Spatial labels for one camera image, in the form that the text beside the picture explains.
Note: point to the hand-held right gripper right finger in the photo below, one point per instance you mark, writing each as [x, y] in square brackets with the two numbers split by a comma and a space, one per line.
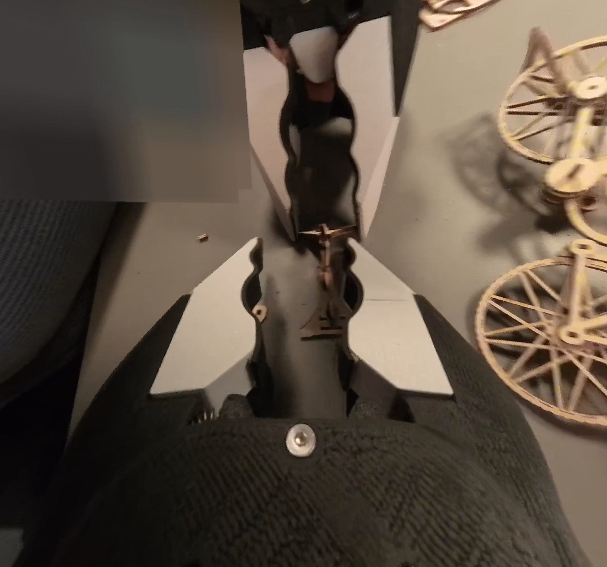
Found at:
[403, 339]

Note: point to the person's left hand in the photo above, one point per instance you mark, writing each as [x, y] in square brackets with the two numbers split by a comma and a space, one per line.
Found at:
[280, 50]

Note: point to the person's upper body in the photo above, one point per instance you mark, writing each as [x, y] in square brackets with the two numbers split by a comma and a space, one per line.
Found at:
[42, 268]

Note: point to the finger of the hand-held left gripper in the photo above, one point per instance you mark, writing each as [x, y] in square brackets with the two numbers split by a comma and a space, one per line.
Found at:
[374, 78]
[268, 102]

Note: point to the wooden bicycle model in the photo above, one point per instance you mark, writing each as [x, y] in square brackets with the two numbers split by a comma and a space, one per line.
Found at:
[574, 330]

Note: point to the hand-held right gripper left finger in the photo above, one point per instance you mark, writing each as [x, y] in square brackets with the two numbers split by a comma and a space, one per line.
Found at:
[199, 339]

